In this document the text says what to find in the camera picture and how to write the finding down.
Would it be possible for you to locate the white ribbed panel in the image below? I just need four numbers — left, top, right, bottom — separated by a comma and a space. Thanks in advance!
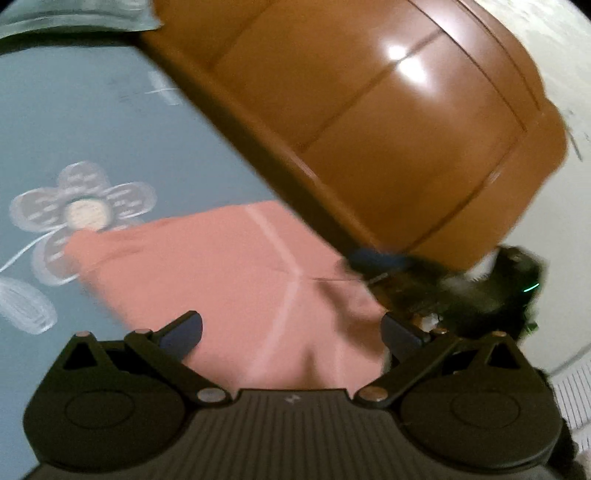
553, 368, 591, 431

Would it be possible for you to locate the pink striped knit sweater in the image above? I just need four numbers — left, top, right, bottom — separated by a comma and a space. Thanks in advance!
62, 200, 394, 391

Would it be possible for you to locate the teal printed pillow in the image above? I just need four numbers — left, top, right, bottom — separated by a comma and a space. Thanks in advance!
0, 0, 163, 41

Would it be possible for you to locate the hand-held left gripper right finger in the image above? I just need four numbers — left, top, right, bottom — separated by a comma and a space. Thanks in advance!
352, 311, 531, 410

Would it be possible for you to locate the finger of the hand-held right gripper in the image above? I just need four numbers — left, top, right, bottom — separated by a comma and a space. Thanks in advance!
344, 247, 410, 276

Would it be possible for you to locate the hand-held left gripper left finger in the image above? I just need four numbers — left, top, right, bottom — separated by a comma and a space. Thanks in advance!
54, 310, 232, 409

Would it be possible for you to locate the bed with teal floral sheet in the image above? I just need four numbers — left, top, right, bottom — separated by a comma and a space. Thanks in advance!
0, 31, 352, 480

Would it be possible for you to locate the wooden headboard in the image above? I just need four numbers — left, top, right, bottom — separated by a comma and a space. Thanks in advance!
137, 0, 570, 274

